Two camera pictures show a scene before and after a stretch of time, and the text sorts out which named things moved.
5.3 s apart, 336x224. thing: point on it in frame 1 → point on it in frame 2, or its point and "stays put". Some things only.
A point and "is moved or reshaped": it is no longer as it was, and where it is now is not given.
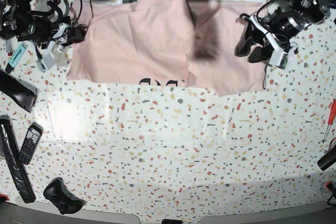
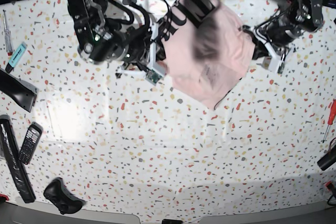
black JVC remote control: x=32 y=140 stays put
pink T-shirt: x=165 y=38 is moved or reshaped
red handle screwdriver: x=332 y=117 stays put
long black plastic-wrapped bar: x=10 y=149 stays put
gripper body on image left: x=47 y=60 → x=145 y=53
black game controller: x=58 y=191 stays put
